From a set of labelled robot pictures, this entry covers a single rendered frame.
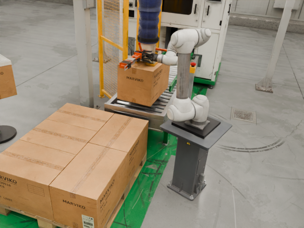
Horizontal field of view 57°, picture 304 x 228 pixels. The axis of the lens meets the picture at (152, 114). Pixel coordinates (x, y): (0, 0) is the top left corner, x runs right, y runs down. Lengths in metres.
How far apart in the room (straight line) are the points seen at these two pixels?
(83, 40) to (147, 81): 1.32
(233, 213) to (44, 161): 1.79
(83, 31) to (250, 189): 2.75
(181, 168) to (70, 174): 1.08
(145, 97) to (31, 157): 1.25
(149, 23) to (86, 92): 1.62
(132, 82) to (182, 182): 1.15
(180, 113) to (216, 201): 1.07
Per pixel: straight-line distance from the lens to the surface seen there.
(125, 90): 3.04
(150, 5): 2.92
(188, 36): 2.20
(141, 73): 2.88
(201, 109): 2.43
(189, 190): 2.91
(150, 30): 2.98
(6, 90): 3.44
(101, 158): 2.47
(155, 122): 3.04
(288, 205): 3.24
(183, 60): 2.24
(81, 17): 3.81
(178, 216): 2.77
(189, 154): 2.66
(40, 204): 2.51
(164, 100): 3.45
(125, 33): 3.63
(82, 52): 3.93
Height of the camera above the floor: 2.09
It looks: 30 degrees down
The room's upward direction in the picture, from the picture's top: 4 degrees clockwise
